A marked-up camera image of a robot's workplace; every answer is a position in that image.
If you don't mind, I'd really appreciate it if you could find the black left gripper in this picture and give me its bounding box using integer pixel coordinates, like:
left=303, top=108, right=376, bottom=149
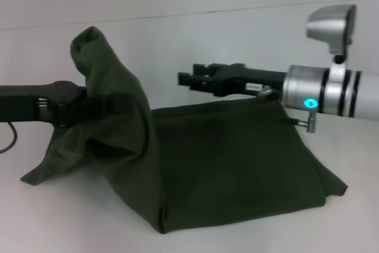
left=0, top=79, right=137, bottom=130

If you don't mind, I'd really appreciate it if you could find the grey left arm cable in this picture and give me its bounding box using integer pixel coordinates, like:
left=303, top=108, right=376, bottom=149
left=0, top=121, right=19, bottom=155

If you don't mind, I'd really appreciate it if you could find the grey right arm cable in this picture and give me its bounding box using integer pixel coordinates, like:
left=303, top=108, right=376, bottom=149
left=256, top=85, right=318, bottom=134

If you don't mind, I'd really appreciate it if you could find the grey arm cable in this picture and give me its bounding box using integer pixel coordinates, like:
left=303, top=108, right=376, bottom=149
left=0, top=121, right=19, bottom=155
left=256, top=85, right=318, bottom=134

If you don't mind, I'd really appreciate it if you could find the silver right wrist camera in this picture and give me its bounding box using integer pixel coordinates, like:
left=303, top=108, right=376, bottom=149
left=306, top=4, right=358, bottom=65

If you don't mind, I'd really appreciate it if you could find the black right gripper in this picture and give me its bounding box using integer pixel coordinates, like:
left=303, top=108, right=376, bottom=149
left=176, top=62, right=290, bottom=99

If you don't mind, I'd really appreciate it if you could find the dark green FREE t-shirt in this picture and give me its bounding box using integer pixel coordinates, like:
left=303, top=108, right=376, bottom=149
left=20, top=25, right=349, bottom=235

